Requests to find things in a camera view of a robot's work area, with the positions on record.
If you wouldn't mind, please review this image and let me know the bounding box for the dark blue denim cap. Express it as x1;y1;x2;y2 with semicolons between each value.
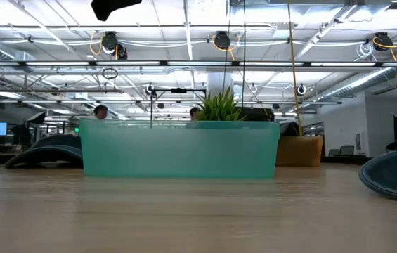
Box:
4;134;84;169
358;138;397;205

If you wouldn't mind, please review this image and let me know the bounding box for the teal translucent plastic bin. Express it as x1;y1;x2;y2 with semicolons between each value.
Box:
79;118;280;179

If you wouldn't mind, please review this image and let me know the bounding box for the black ceiling cable reel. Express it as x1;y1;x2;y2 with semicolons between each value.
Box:
373;31;394;53
100;30;129;60
213;30;233;51

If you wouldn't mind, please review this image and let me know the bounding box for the orange plastic bin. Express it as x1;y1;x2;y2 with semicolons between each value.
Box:
275;135;324;167

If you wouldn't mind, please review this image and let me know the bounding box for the small green potted plant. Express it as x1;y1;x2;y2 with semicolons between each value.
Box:
197;86;245;122

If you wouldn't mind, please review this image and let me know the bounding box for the long ceiling light rail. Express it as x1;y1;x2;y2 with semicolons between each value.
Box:
0;100;343;105
0;60;397;68

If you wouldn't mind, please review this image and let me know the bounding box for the hanging black cable coil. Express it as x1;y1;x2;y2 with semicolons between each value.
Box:
101;67;119;80

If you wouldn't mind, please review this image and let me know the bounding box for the yellow hanging cable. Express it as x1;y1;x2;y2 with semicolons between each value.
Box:
287;2;304;137

